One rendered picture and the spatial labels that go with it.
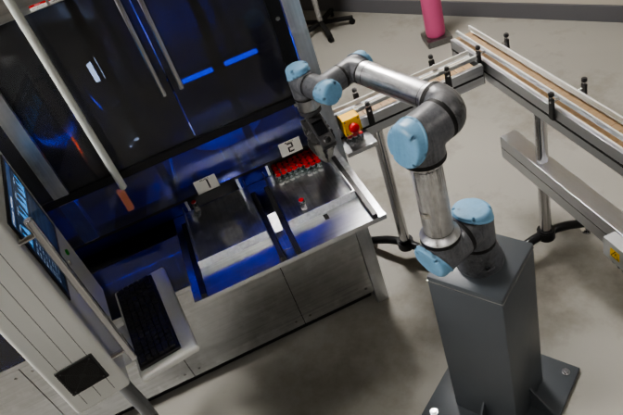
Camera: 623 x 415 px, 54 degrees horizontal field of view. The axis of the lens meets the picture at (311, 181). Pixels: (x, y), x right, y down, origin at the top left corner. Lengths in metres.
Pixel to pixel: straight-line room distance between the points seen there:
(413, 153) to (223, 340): 1.59
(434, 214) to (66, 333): 1.07
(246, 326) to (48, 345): 1.11
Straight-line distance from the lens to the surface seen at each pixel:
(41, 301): 1.80
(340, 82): 1.80
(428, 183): 1.59
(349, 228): 2.07
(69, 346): 1.92
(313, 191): 2.26
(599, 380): 2.69
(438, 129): 1.50
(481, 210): 1.83
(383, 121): 2.52
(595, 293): 2.93
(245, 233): 2.20
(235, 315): 2.72
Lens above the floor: 2.28
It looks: 37 degrees down
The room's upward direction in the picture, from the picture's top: 20 degrees counter-clockwise
